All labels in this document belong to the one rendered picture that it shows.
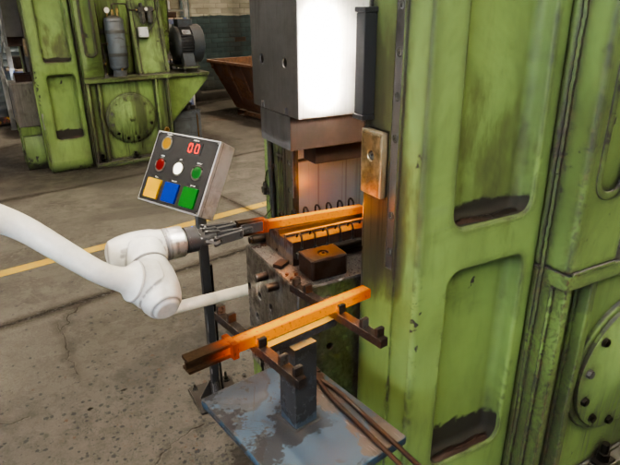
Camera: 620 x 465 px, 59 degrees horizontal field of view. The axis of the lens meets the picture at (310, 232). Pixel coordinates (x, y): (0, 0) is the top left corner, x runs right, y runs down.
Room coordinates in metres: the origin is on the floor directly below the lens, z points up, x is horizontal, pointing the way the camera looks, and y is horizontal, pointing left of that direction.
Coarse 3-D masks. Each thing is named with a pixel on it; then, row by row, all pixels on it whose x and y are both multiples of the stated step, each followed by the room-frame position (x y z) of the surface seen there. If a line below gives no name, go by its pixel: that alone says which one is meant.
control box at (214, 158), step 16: (160, 144) 2.09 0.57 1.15; (176, 144) 2.04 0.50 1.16; (192, 144) 2.00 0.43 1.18; (208, 144) 1.96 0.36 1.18; (224, 144) 1.94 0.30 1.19; (176, 160) 2.00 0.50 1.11; (192, 160) 1.96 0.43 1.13; (208, 160) 1.92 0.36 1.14; (224, 160) 1.94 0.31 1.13; (160, 176) 2.01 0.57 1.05; (176, 176) 1.96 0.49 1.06; (208, 176) 1.88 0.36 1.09; (224, 176) 1.93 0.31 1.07; (160, 192) 1.97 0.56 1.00; (208, 192) 1.86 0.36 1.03; (176, 208) 1.89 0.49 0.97; (208, 208) 1.86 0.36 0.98
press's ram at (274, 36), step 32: (256, 0) 1.67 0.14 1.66; (288, 0) 1.50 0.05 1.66; (320, 0) 1.49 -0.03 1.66; (352, 0) 1.54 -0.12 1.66; (256, 32) 1.68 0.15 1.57; (288, 32) 1.50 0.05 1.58; (320, 32) 1.49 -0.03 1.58; (352, 32) 1.54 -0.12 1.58; (256, 64) 1.69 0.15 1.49; (288, 64) 1.50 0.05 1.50; (320, 64) 1.49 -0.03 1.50; (352, 64) 1.54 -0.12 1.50; (256, 96) 1.70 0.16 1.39; (288, 96) 1.51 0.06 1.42; (320, 96) 1.49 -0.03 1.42; (352, 96) 1.54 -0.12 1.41
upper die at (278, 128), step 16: (272, 112) 1.60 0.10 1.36; (272, 128) 1.60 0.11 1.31; (288, 128) 1.51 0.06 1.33; (304, 128) 1.52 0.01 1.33; (320, 128) 1.55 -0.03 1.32; (336, 128) 1.57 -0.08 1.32; (352, 128) 1.60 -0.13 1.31; (288, 144) 1.51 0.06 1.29; (304, 144) 1.52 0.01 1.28; (320, 144) 1.55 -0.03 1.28; (336, 144) 1.57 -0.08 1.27
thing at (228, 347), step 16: (368, 288) 1.13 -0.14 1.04; (320, 304) 1.06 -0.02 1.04; (336, 304) 1.07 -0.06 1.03; (352, 304) 1.10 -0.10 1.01; (272, 320) 1.00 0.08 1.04; (288, 320) 1.00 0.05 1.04; (304, 320) 1.01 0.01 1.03; (224, 336) 0.93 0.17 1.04; (240, 336) 0.94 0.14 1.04; (256, 336) 0.94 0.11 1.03; (272, 336) 0.96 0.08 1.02; (192, 352) 0.88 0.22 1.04; (208, 352) 0.88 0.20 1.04; (224, 352) 0.90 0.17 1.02; (192, 368) 0.86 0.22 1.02
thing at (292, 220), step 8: (336, 208) 1.68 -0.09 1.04; (344, 208) 1.68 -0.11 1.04; (352, 208) 1.68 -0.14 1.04; (360, 208) 1.69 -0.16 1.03; (288, 216) 1.59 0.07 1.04; (296, 216) 1.59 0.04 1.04; (304, 216) 1.59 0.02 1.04; (312, 216) 1.61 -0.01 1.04; (320, 216) 1.62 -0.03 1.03; (328, 216) 1.64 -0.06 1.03; (336, 216) 1.65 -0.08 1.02; (240, 224) 1.50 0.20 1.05; (264, 224) 1.53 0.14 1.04; (272, 224) 1.54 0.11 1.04; (280, 224) 1.55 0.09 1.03; (288, 224) 1.57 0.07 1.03; (256, 232) 1.52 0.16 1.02
